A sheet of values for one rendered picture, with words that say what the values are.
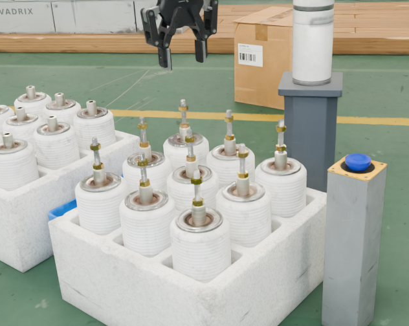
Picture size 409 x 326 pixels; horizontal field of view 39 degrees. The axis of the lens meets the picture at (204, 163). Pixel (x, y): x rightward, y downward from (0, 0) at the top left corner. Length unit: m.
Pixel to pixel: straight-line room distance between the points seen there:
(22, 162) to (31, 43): 2.00
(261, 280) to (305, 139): 0.52
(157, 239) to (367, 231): 0.34
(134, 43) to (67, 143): 1.71
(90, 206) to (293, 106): 0.57
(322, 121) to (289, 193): 0.37
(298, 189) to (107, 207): 0.34
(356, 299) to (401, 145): 0.89
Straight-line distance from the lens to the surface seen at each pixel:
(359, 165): 0.94
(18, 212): 1.27
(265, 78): 2.11
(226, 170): 1.12
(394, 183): 1.62
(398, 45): 2.84
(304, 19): 1.36
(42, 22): 3.27
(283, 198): 1.08
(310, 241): 1.11
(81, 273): 1.12
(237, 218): 0.98
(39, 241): 1.33
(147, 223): 0.97
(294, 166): 1.09
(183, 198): 1.05
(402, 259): 1.32
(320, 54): 1.38
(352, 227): 0.97
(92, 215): 1.07
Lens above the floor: 0.73
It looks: 25 degrees down
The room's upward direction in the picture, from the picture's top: 3 degrees counter-clockwise
